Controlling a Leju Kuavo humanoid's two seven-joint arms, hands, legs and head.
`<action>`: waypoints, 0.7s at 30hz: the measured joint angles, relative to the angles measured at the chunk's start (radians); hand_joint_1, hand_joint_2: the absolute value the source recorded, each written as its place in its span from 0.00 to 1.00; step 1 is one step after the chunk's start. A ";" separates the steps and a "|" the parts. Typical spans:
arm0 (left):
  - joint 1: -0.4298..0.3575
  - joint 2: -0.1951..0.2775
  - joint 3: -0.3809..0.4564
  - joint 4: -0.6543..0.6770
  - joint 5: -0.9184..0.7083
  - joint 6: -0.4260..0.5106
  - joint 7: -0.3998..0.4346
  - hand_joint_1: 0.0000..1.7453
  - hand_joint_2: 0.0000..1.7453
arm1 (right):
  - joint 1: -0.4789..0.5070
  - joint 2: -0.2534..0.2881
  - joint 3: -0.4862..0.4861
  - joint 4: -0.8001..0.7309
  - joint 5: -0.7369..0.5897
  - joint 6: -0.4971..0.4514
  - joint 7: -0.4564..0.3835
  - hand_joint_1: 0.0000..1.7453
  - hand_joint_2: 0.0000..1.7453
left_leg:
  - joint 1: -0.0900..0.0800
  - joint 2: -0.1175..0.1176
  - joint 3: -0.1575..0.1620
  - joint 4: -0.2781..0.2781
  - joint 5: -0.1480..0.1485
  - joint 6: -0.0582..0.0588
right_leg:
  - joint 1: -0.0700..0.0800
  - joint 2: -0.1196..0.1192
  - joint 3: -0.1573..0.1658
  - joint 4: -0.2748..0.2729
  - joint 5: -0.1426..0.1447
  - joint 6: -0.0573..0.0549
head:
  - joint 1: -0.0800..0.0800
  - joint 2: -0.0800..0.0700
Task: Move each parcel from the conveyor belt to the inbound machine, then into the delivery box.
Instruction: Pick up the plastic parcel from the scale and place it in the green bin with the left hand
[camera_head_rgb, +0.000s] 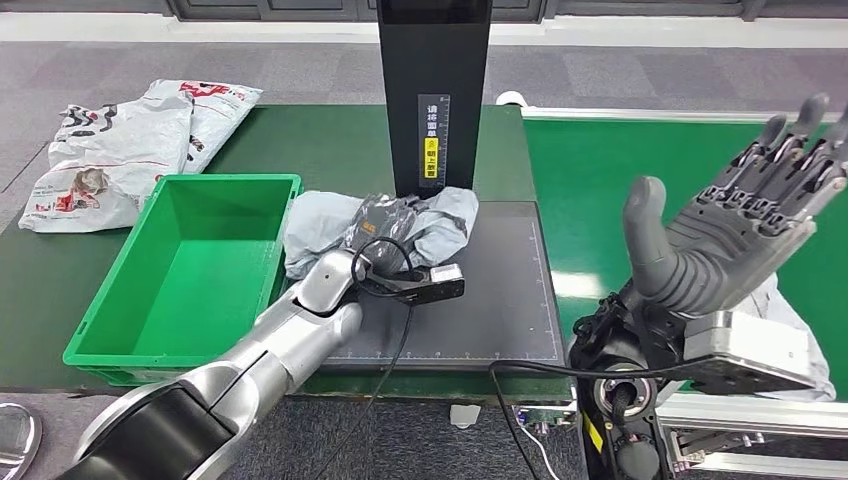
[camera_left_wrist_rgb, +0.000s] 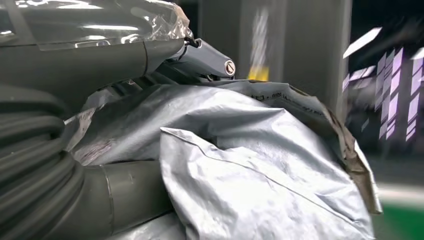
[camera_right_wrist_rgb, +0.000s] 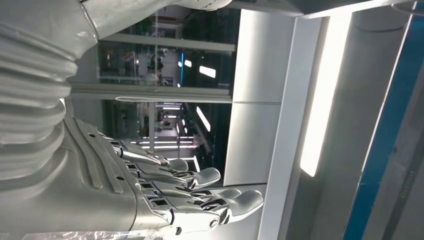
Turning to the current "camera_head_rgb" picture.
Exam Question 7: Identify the white parcel with red logo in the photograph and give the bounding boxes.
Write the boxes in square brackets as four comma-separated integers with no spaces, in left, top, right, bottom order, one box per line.
[146,78,264,175]

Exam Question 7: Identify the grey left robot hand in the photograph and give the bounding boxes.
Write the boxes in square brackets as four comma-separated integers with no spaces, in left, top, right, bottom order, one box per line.
[341,193,425,276]

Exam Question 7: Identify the thin white cable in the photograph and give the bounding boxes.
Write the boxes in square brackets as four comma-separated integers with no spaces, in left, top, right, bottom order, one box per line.
[519,423,564,480]

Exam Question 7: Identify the white parcel with black print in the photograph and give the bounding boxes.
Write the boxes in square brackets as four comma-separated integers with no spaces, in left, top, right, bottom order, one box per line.
[18,92,195,234]

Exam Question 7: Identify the black scanner column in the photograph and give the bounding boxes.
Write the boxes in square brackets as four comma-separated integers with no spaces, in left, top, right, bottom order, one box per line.
[376,0,495,199]

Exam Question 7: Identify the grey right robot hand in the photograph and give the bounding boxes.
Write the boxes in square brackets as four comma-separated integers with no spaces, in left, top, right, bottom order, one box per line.
[621,92,848,319]

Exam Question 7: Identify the grey parcel with red print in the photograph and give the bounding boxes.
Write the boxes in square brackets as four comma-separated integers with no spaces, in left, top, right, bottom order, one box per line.
[728,271,837,403]

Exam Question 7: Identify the shiny chrome object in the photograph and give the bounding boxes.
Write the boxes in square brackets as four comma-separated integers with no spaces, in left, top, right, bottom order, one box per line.
[0,402,44,480]

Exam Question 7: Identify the green conveyor belt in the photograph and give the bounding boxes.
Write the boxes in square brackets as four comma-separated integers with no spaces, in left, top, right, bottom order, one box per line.
[523,117,848,399]

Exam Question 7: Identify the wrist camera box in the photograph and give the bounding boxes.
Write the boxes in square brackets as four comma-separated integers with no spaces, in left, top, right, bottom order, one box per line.
[682,309,817,397]
[367,263,466,307]

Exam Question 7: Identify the small circuit board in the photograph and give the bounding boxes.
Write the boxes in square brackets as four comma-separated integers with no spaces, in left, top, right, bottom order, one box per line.
[513,404,578,432]

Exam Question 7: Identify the black right camera cable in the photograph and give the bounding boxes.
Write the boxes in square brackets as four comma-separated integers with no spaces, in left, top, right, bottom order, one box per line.
[488,357,730,480]

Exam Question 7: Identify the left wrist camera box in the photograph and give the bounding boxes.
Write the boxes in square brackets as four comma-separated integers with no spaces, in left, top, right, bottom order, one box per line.
[367,263,466,307]

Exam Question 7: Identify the green plastic crate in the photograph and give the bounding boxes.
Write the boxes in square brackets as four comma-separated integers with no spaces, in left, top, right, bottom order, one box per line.
[62,173,304,389]

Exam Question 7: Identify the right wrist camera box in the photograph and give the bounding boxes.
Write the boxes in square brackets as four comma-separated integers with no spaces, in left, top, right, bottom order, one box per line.
[682,309,817,397]

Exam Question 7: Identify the dark glass partition frame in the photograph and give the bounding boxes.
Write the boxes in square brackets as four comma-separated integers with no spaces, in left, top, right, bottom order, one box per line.
[165,0,848,21]

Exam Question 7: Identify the black scanner platform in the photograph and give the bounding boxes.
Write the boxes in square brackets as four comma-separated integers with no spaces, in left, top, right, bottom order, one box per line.
[317,198,570,372]

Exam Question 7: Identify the plain grey parcel bag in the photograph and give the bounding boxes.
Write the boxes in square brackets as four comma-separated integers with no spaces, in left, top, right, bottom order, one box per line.
[283,186,480,281]

